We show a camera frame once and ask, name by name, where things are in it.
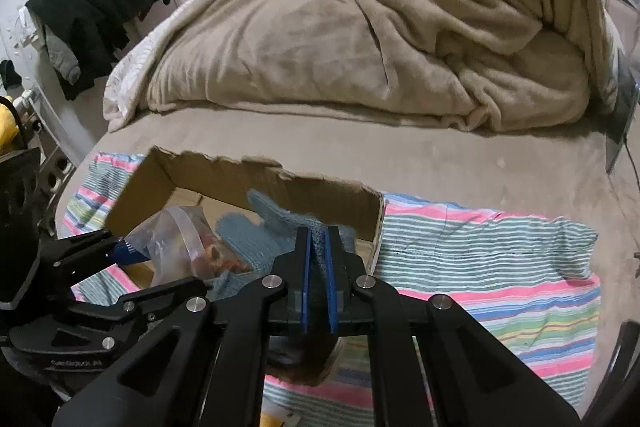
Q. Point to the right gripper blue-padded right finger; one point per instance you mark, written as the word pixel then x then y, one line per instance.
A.
pixel 432 363

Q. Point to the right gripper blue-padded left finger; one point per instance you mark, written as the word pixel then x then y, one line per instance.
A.
pixel 204 365

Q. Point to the clear plastic bag with snacks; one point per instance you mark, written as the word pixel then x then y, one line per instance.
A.
pixel 180 243

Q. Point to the teal knitted glove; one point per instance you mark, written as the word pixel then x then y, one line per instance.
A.
pixel 259 245

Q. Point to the striped colourful towel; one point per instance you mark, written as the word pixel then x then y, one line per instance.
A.
pixel 524 278

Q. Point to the brown cardboard box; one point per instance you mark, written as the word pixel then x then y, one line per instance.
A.
pixel 335 203

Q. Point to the white floral bed sheet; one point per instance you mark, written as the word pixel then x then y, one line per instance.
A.
pixel 123 86

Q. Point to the black clothes pile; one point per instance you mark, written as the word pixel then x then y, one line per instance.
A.
pixel 81 38

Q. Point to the beige fleece blanket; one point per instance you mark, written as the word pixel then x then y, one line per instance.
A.
pixel 503 65

